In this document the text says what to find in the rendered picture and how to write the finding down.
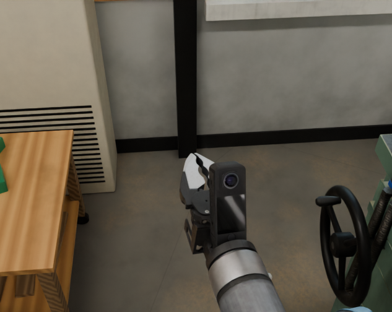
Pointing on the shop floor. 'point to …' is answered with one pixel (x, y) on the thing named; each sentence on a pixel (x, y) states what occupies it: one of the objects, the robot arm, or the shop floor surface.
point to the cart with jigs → (31, 220)
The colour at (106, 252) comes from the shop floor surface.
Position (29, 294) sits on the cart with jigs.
